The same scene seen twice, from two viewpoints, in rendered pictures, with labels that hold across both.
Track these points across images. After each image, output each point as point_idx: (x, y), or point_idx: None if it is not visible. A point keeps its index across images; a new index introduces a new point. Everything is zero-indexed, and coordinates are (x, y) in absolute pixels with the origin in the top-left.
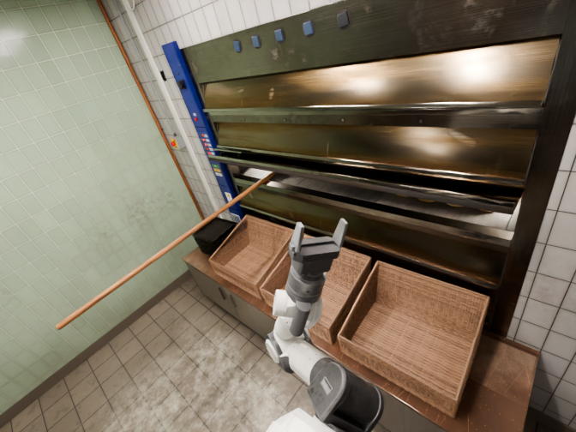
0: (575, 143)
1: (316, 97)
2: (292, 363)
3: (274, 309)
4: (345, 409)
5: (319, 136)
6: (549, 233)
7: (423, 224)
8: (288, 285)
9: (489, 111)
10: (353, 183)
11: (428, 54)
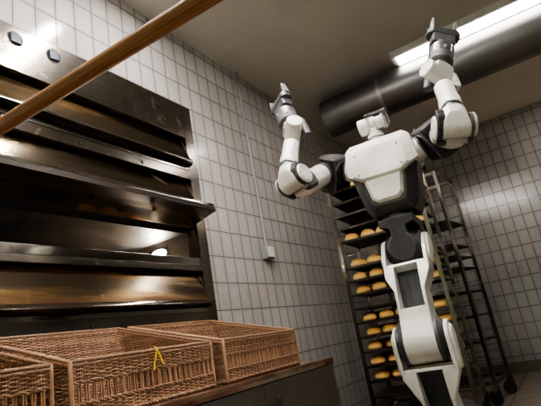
0: (202, 188)
1: (55, 109)
2: (315, 172)
3: (301, 118)
4: None
5: (43, 153)
6: (211, 246)
7: (154, 258)
8: (291, 111)
9: (172, 163)
10: (128, 188)
11: (134, 123)
